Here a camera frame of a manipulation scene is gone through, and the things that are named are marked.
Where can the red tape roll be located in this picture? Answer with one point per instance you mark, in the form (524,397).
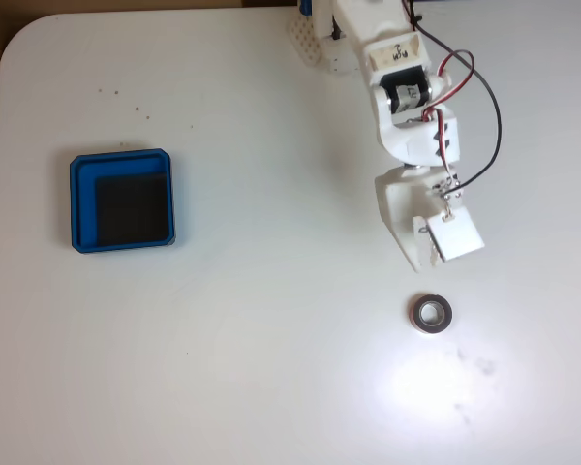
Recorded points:
(418,322)

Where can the blue square box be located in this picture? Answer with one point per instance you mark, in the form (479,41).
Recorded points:
(82,203)

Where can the blue clamp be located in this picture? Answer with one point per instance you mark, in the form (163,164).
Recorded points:
(304,6)

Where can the black foam insert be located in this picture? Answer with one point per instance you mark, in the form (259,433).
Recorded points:
(133,208)

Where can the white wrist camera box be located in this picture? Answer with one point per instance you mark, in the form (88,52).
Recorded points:
(457,235)

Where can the white perforated base plate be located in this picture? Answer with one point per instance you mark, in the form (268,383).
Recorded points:
(304,39)

